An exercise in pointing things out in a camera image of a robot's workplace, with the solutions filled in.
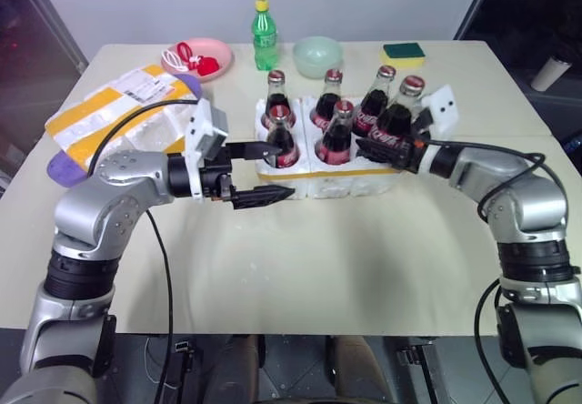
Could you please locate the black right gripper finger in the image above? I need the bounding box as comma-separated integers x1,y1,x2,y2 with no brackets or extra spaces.
354,136,399,167

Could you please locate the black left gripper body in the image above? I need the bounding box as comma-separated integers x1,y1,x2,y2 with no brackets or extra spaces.
201,144,238,206

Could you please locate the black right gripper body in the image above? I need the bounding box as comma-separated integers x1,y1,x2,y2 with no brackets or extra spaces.
391,137,424,173

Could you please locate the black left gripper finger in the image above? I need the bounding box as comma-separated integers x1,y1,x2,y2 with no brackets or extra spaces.
226,141,282,160
231,184,296,211

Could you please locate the glass cola bottle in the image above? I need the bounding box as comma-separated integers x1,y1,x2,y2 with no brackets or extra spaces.
310,68,349,135
370,75,426,159
352,64,397,137
265,105,302,169
316,99,360,167
263,69,293,127

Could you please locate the white foam crate yellow tape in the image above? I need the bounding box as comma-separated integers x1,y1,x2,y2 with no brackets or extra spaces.
252,96,404,201

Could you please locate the small red pouch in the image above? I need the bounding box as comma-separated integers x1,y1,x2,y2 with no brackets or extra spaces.
190,56,220,76

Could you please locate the yellow sponge green top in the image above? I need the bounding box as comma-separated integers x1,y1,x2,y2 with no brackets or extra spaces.
381,41,428,70

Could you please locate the pink plate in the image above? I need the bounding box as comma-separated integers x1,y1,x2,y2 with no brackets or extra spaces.
160,36,236,80

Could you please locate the green plastic bottle yellow cap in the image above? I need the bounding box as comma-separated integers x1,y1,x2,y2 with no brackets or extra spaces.
251,0,279,72

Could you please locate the pale green bowl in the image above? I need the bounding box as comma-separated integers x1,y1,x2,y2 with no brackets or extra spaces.
292,35,344,80

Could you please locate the yellow white plastic package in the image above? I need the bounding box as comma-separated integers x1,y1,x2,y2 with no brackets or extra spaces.
44,64,205,173

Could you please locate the white cup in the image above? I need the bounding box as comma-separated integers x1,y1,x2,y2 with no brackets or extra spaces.
530,56,572,92

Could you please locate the brown rounded shape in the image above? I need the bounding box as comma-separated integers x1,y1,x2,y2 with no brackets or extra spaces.
326,334,393,404

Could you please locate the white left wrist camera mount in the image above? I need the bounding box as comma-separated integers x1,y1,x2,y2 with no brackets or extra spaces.
183,98,229,201

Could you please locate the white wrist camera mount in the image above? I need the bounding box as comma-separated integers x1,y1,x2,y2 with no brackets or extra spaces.
411,83,463,142
183,98,229,201

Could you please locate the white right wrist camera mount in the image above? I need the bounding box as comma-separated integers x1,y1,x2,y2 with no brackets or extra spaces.
411,83,463,142

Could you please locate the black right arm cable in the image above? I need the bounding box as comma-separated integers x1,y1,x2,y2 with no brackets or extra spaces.
417,138,547,404

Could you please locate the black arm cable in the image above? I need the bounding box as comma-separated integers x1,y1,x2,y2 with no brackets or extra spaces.
417,138,547,404
88,98,204,404

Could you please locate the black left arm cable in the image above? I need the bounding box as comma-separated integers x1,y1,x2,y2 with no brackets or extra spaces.
88,98,204,404

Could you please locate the white cord loop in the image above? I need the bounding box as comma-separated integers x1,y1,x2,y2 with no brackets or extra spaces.
164,50,186,72

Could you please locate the thin white wire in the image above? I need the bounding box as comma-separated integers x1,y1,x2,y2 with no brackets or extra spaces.
144,338,179,390

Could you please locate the dark glass cabinet metal frame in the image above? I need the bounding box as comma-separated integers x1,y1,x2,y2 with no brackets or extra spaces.
0,0,90,182

